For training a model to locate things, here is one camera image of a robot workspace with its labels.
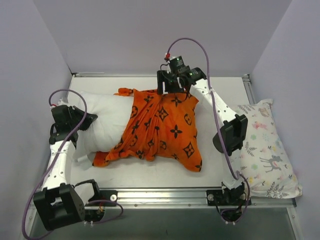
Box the orange patterned plush pillowcase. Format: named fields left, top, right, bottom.
left=93, top=88, right=203, bottom=172

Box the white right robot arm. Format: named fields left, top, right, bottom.
left=157, top=53, right=248, bottom=205

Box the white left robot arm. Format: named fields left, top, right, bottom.
left=33, top=104, right=101, bottom=231

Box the white floral deer pillow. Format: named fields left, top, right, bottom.
left=231, top=99, right=302, bottom=199

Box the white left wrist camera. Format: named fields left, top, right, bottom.
left=56, top=98, right=69, bottom=106

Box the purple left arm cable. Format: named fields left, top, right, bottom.
left=21, top=89, right=124, bottom=240

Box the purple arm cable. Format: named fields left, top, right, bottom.
left=21, top=89, right=124, bottom=240
left=164, top=37, right=251, bottom=223

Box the aluminium back frame rail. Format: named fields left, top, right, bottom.
left=70, top=72, right=251, bottom=79

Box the aluminium frame rail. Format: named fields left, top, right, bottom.
left=242, top=74, right=257, bottom=105
left=27, top=187, right=297, bottom=210
left=70, top=72, right=251, bottom=79

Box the aluminium right frame rail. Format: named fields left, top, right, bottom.
left=242, top=74, right=257, bottom=105

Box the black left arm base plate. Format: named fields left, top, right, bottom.
left=88, top=189, right=118, bottom=207

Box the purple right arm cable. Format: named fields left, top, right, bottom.
left=164, top=37, right=251, bottom=223

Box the aluminium front frame rail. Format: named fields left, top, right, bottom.
left=27, top=187, right=297, bottom=210

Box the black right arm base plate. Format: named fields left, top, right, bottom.
left=206, top=188, right=247, bottom=207

